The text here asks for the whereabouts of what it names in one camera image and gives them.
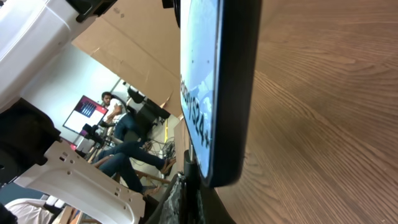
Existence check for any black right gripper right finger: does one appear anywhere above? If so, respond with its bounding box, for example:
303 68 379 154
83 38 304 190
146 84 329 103
198 184 236 224

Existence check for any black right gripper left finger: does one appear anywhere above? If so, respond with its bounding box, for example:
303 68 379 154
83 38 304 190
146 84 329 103
146 173 186 224

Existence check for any black charging cable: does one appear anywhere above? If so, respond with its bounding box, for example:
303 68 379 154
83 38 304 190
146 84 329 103
183 144 203 224

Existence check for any blue Samsung smartphone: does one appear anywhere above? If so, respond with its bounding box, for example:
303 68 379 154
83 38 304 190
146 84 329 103
180 0 262 187

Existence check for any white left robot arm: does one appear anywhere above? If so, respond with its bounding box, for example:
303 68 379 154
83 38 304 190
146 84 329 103
1 0 145 223

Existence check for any person in beige shirt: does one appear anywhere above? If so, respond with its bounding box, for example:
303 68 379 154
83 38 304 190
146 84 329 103
92 141 176 196

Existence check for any seated man in background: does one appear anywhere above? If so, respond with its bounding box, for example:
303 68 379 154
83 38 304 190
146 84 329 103
101 91 141 141

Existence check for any brown cardboard sheet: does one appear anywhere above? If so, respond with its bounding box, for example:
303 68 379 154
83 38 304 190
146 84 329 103
72 0 182 117

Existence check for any pink and white wall poster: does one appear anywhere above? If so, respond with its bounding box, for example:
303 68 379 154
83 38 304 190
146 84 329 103
63 95 108 136

